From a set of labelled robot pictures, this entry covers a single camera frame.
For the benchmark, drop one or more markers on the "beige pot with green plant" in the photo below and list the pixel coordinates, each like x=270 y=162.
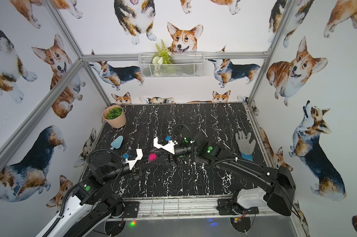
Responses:
x=114 y=116

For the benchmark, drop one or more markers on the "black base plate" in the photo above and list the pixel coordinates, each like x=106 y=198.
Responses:
x=129 y=209
x=231 y=207

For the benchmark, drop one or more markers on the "white wire wall basket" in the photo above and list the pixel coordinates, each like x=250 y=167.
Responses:
x=176 y=65

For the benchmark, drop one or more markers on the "light blue garden trowel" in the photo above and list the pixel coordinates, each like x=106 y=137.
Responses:
x=117 y=142

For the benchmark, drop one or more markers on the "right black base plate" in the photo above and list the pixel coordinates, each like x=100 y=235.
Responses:
x=231 y=207

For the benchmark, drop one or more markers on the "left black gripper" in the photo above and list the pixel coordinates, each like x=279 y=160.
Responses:
x=137 y=171

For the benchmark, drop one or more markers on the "green fern plant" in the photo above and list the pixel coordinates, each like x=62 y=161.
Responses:
x=162 y=55

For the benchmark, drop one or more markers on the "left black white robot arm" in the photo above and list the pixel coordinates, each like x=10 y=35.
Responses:
x=91 y=201

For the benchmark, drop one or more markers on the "grey rubber glove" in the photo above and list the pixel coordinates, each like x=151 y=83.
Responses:
x=246 y=146

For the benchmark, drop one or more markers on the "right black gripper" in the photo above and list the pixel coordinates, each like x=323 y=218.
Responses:
x=171 y=159

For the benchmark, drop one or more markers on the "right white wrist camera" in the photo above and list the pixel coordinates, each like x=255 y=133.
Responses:
x=166 y=144

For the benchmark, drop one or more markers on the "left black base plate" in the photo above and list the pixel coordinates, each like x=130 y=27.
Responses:
x=129 y=209

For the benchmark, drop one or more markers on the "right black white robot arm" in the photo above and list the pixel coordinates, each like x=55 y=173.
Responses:
x=273 y=187

